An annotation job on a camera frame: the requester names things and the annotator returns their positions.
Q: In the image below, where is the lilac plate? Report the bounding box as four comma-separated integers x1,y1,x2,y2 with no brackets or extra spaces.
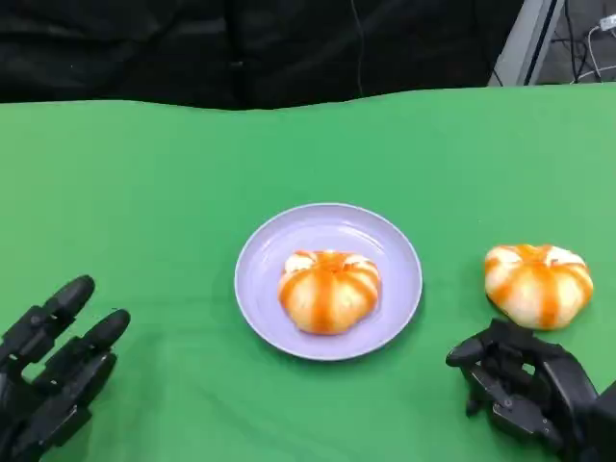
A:
234,202,424,362

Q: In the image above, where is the white cable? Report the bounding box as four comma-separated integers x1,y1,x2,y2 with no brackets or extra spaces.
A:
576,24,616,82

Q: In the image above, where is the green table cloth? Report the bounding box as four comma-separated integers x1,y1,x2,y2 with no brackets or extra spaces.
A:
0,82,616,462

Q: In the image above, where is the grey metal frame post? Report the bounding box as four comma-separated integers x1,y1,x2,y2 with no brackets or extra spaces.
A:
487,0,565,88

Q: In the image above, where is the black backdrop curtain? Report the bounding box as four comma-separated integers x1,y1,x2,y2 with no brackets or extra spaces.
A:
0,0,526,112

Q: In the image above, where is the orange white toy bread roll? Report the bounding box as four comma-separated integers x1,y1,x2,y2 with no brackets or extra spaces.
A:
277,248,382,335
483,244,595,331

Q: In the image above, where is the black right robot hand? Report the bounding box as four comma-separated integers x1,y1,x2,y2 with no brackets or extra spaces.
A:
445,318,601,457

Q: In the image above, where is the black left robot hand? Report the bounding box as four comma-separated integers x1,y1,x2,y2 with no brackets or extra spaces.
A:
0,273,132,462

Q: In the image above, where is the black floor cable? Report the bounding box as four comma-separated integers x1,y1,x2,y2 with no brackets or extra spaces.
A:
551,0,591,84

